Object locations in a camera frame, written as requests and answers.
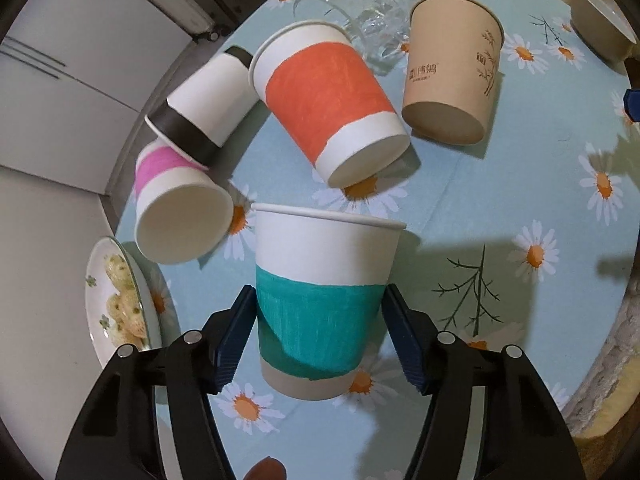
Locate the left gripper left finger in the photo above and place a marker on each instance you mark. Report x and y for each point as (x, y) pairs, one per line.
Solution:
(115, 434)

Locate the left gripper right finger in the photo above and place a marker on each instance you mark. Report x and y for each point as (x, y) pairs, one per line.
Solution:
(524, 435)

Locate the daisy print blue tablecloth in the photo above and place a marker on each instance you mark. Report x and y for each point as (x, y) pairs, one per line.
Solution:
(528, 238)

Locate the clear glass cup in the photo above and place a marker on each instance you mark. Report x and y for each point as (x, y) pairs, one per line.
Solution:
(376, 28)

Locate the beige ceramic mug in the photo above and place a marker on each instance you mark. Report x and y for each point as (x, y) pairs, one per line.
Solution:
(605, 31)

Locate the brown kraft paper cup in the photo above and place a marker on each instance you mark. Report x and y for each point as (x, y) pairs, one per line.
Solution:
(451, 82)

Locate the white plate with snacks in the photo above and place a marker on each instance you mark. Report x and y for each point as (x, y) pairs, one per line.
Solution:
(119, 305)

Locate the orange banded paper cup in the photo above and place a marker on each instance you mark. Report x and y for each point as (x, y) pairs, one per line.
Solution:
(321, 91)

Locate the white wardrobe cabinet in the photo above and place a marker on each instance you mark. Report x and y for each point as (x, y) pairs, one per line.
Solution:
(75, 76)

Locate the teal banded paper cup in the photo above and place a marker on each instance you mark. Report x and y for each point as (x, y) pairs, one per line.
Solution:
(320, 277)

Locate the black banded paper cup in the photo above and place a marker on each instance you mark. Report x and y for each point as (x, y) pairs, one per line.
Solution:
(198, 117)

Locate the pink banded paper cup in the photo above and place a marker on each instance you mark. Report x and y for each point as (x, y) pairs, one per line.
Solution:
(181, 214)

